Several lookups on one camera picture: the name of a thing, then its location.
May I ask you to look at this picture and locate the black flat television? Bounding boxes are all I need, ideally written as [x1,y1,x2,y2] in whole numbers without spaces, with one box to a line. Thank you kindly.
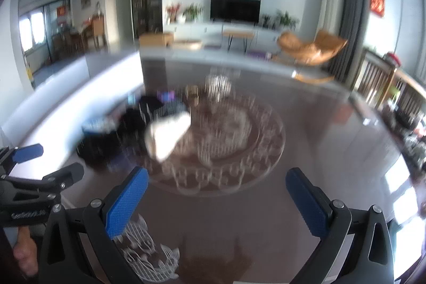
[210,0,262,24]

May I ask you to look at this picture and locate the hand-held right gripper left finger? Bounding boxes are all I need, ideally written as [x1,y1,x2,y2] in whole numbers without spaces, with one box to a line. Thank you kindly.
[38,166,149,284]

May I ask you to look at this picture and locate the red flowering plant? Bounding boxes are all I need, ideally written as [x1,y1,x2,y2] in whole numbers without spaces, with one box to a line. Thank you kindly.
[166,2,182,24]

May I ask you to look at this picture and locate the clear glass holder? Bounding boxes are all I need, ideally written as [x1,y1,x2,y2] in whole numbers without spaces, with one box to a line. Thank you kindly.
[204,72,234,102]

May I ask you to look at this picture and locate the small white lace doily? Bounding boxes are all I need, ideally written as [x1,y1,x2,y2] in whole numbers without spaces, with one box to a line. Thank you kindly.
[113,213,181,283]

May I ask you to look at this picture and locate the purple mat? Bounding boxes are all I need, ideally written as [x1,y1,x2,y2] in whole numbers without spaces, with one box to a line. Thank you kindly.
[245,51,274,60]

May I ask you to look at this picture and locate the white crumpled packet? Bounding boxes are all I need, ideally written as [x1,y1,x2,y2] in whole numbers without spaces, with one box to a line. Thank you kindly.
[145,113,192,162]

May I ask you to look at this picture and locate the dark wooden chair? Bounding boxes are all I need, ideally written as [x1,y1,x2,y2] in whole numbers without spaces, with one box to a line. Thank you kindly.
[352,47,397,105]

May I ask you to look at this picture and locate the person's left hand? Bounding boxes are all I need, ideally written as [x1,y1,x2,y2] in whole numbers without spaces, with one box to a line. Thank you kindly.
[13,227,39,277]

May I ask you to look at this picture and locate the grey curtain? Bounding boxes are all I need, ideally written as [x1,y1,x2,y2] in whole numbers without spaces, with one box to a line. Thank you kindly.
[329,0,371,82]

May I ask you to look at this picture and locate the white radiator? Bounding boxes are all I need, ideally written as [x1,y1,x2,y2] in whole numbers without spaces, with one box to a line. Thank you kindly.
[322,0,344,36]

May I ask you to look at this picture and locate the red wall hanging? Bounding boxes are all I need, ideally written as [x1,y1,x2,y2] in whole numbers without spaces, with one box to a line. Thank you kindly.
[370,0,387,18]

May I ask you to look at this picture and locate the wooden sideboard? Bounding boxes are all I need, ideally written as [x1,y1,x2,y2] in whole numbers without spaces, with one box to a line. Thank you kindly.
[90,13,108,50]

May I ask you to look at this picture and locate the window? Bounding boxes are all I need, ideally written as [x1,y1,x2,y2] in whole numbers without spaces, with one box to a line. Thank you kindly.
[18,9,46,52]

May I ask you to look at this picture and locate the white television cabinet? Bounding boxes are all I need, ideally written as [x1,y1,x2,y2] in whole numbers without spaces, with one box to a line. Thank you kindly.
[163,21,291,48]

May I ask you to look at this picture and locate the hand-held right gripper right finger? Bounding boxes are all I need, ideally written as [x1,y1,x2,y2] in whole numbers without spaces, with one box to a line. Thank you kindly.
[285,167,395,284]

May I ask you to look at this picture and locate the large white box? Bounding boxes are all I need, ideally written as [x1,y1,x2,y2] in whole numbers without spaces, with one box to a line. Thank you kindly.
[0,49,144,151]

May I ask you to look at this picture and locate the round white lace doily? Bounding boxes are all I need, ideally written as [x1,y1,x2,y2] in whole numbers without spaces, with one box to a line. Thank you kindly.
[143,94,287,197]

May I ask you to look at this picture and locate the wooden side table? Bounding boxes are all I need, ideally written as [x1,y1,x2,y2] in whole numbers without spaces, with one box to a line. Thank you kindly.
[222,30,255,52]

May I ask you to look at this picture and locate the orange lounge chair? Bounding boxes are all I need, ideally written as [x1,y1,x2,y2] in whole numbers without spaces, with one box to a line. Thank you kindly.
[276,29,349,84]

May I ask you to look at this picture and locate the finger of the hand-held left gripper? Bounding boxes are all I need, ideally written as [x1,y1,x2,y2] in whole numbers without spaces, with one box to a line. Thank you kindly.
[42,162,85,193]
[0,143,44,176]

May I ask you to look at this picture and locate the dark blurred object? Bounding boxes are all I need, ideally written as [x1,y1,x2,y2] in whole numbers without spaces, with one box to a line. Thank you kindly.
[76,116,147,169]

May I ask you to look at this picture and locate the brown glass desktop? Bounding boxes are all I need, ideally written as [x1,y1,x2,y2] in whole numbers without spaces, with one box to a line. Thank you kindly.
[20,56,426,284]

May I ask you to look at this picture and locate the dining table with chairs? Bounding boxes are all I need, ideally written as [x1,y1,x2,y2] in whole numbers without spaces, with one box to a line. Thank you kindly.
[51,27,92,60]

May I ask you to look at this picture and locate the green potted plant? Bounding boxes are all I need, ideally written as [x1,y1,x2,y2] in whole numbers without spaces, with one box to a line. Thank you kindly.
[261,9,300,32]
[182,2,204,23]

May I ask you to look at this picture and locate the purple packet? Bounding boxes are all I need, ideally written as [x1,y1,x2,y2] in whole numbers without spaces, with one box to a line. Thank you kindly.
[156,90,177,102]

